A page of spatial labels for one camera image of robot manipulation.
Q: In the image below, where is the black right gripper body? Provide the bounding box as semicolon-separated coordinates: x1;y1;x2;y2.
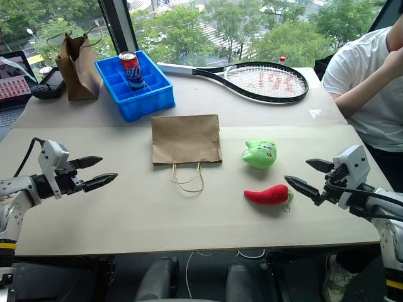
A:
319;164;349;206

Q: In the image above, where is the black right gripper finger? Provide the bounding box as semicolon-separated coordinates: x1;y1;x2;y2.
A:
284;176;327;207
305;159;334;173

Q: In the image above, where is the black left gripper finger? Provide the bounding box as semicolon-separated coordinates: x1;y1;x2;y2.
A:
82;172;118;193
76;155;104;170

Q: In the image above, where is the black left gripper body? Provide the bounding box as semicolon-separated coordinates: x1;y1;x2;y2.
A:
55;159;85;196

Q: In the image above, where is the flat brown paper bag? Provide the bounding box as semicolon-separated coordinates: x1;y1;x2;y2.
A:
151;114;223;194

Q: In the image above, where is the red chili pepper plush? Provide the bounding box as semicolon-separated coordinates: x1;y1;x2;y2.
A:
244;184;295;213

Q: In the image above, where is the green plush toy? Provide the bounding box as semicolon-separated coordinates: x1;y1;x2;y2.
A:
242;139;278;171

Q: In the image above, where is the person in white shirt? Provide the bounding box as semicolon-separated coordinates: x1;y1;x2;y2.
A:
321;25;403;274

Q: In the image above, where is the blue plastic divided crate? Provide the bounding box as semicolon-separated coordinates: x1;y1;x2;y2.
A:
94;50;176;123

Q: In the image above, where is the black handheld game controller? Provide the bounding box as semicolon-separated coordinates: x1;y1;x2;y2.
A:
30;67;66;100

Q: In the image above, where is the white green sneaker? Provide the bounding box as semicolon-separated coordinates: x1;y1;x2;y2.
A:
322;254;358;302

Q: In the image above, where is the red blue soda can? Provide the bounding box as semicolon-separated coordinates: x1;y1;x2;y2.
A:
118;51;147;92

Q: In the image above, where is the open laptop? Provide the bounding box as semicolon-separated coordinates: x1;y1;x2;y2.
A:
0;50;39;128

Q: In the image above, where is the black white tennis racket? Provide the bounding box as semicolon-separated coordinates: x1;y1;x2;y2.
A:
156;60;310;105

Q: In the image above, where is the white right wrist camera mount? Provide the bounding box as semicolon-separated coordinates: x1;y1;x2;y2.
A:
332;145;372;210

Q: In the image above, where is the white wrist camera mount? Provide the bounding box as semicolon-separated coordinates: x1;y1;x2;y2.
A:
332;145;372;210
37;139;70;200

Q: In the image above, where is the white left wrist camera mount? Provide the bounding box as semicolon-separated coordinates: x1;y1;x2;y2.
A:
37;139;70;200

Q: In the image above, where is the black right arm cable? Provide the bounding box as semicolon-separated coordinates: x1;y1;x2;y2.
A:
326;179;403;221

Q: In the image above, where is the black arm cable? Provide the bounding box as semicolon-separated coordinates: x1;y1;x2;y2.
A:
326;179;403;221
13;137;48;177

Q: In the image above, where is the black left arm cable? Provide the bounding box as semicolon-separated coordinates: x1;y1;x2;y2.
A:
13;137;48;177

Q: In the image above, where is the white cable under table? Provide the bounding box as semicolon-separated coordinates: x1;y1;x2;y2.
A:
184;249;266;299

